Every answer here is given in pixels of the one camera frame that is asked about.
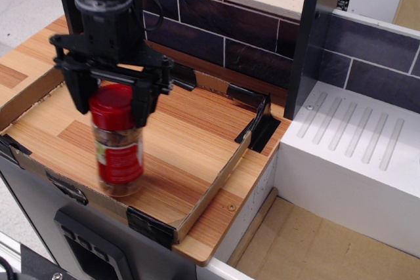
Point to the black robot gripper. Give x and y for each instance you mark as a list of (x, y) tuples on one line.
[(112, 47)]

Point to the red-lidded basil spice bottle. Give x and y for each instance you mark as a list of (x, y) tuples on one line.
[(118, 143)]

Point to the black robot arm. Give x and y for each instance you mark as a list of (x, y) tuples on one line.
[(106, 42)]

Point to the black oven control panel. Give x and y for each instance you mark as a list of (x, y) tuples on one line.
[(96, 257)]

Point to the white ridged drainboard sink unit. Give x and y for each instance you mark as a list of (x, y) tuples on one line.
[(354, 160)]

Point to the dark grey vertical post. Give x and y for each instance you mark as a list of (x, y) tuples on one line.
[(309, 51)]

